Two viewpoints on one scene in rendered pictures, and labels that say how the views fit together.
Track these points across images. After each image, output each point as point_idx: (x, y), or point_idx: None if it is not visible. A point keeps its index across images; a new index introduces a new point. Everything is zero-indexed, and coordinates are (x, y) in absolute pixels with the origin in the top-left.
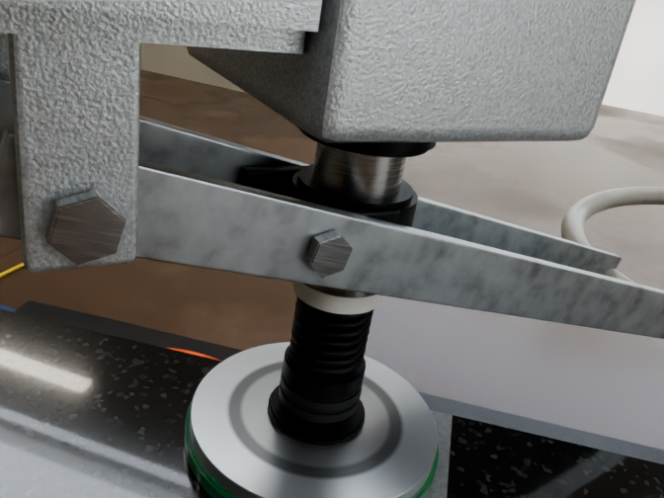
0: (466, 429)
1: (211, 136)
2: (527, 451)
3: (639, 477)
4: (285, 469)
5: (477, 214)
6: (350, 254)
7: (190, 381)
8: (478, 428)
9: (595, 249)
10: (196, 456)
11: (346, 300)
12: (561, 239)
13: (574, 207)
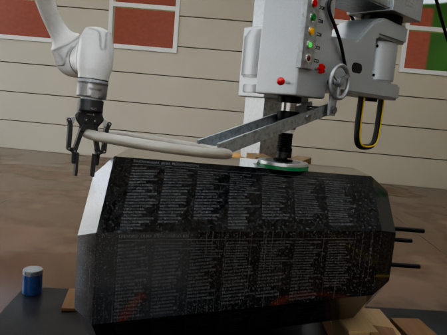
0: (251, 166)
1: (312, 109)
2: (238, 165)
3: (213, 163)
4: None
5: (267, 125)
6: None
7: (312, 170)
8: (249, 166)
9: (228, 139)
10: None
11: None
12: (241, 134)
13: (227, 150)
